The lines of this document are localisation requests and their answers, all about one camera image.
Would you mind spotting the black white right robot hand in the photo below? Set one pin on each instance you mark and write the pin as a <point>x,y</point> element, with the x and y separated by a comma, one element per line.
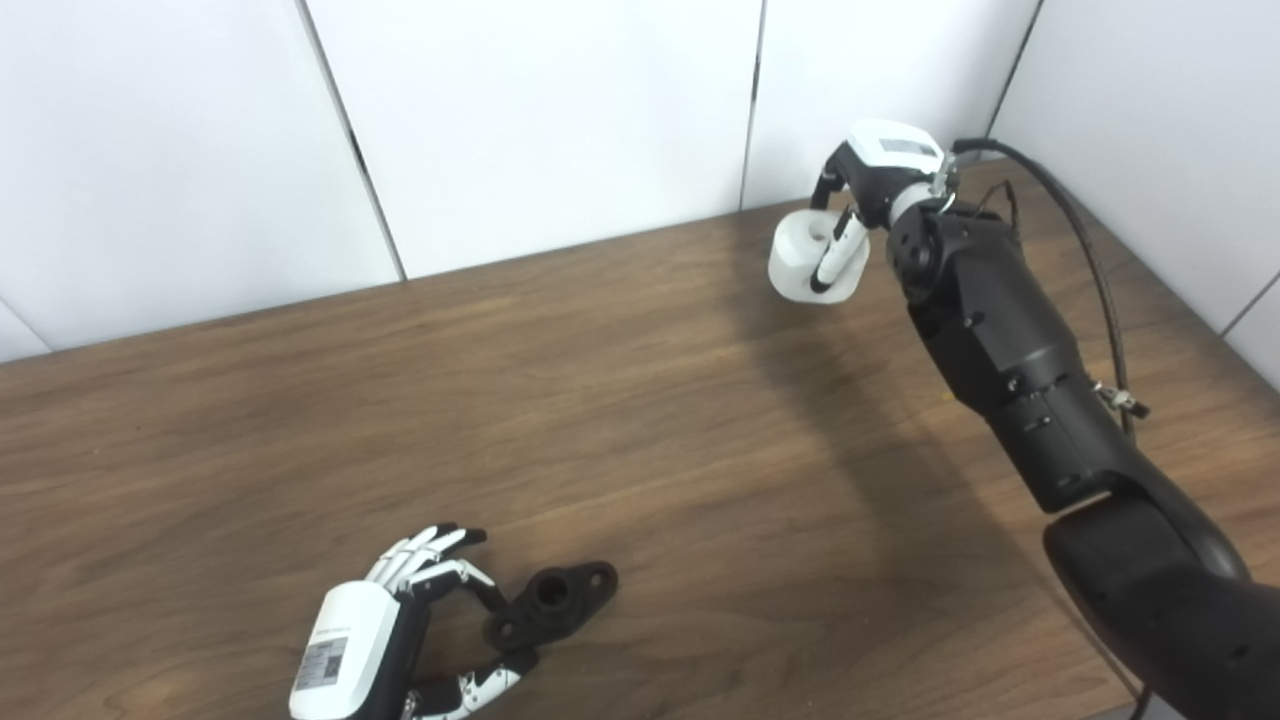
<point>890,160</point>

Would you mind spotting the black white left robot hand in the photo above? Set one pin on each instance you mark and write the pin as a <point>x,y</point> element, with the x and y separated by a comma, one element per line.
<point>345,640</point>

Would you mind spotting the round white piece with holes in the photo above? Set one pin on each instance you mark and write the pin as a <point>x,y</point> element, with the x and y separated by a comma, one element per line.
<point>795,260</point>

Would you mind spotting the black flanged holder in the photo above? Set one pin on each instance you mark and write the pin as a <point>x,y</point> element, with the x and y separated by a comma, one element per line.
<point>550,600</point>

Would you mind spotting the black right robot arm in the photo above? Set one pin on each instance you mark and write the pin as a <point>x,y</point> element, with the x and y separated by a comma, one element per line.
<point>1020,350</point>

